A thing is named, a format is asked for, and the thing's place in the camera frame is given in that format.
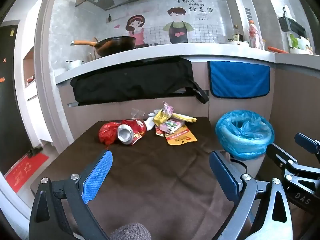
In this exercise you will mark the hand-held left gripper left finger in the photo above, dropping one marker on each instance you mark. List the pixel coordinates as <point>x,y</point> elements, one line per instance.
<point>98,175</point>

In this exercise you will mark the plastic-wrapped red bottle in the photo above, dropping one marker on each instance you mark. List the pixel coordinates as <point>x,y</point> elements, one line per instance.
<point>254,36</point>

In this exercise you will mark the bin with blue plastic liner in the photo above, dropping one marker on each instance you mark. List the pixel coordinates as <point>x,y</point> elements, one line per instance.
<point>243,135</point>

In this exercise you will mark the pink and white snack wrapper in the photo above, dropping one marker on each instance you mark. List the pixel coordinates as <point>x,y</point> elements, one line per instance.
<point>168,109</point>

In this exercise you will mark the orange carrot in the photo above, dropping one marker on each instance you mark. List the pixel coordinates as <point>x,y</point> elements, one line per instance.
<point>277,50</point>

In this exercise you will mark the person's left hand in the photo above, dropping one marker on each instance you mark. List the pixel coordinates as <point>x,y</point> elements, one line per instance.
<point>131,232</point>

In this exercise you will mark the long yellow snack wrapper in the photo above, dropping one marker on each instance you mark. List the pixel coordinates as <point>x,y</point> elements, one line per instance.
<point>185,117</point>

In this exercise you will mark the green leafy vegetable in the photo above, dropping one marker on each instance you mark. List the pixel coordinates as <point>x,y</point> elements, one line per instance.
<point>301,43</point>

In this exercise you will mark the small red wrapper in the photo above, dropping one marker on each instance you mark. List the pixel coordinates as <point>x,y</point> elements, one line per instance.
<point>158,131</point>

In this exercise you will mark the dark sauce bottle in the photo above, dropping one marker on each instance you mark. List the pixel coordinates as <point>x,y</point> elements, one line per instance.
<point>237,36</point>

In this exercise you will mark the crushed red drink can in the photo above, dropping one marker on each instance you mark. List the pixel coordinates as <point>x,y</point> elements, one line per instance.
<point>128,132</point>

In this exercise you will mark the red plastic bag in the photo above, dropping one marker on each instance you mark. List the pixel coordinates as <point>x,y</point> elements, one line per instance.
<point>107,132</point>

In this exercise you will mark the black hanging bag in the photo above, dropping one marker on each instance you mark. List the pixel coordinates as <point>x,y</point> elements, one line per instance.
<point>130,80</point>

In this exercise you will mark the white pot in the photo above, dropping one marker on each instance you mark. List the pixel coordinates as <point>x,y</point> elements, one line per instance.
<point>75,64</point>

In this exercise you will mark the yellow and orange packet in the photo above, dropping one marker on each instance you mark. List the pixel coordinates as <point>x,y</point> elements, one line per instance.
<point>181,137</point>

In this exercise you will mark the black wall rack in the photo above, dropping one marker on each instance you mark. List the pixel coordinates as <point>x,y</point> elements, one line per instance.
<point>292,27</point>

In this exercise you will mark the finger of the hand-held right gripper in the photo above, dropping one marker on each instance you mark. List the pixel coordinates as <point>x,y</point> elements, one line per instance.
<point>308,142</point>
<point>281,155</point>

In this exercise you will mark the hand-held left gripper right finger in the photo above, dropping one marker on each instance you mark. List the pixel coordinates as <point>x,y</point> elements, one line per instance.
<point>224,176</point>

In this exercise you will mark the clear plastic wrapper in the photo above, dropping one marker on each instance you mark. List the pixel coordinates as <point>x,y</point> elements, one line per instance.
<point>137,113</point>

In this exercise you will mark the cartoon wall sticker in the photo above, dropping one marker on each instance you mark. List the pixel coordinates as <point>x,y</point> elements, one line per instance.
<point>177,27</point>

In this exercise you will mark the pink colourful candy wrapper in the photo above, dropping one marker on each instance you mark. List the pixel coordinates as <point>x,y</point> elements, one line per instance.
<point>171,126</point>

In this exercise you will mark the red floor mat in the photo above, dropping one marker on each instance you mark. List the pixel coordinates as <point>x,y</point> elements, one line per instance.
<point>23,173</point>

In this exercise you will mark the blue hanging towel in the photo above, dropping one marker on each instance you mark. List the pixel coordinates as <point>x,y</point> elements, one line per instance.
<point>238,78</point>

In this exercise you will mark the white kitchen counter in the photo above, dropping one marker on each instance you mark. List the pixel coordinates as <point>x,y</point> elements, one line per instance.
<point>150,53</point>

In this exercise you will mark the crumpled white tissue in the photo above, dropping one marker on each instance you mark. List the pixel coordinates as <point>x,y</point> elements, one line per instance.
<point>151,122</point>

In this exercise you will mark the black refrigerator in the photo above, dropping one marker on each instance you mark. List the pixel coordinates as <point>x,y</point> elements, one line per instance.
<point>12,92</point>

